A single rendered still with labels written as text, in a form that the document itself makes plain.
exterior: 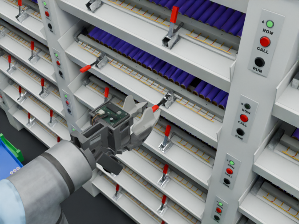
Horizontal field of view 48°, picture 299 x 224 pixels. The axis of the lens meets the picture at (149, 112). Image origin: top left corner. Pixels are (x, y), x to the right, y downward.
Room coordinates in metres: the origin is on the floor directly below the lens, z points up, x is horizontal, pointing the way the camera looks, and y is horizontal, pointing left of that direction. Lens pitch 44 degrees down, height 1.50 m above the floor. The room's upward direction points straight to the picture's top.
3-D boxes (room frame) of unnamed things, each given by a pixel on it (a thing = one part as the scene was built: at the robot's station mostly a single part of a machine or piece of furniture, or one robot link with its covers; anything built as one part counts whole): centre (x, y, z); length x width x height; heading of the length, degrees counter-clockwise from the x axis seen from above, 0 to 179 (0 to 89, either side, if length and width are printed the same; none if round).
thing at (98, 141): (0.44, 0.09, 1.02); 0.12 x 0.08 x 0.09; 138
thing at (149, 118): (0.50, 0.00, 1.01); 0.09 x 0.03 x 0.06; 130
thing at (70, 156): (0.38, 0.15, 1.01); 0.10 x 0.05 x 0.09; 48
